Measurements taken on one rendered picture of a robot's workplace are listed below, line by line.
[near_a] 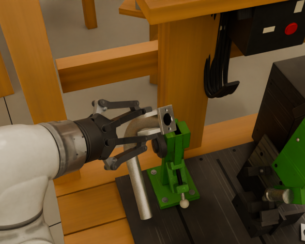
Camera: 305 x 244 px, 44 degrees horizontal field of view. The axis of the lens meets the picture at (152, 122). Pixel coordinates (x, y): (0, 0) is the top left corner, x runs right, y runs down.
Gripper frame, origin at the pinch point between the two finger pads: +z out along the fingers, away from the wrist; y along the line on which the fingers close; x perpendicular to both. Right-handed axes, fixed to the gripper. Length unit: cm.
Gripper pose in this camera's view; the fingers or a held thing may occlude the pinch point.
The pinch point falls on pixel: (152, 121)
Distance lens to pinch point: 78.3
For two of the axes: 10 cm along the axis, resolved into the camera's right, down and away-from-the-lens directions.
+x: -7.3, 0.7, 6.7
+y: -1.7, -9.8, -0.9
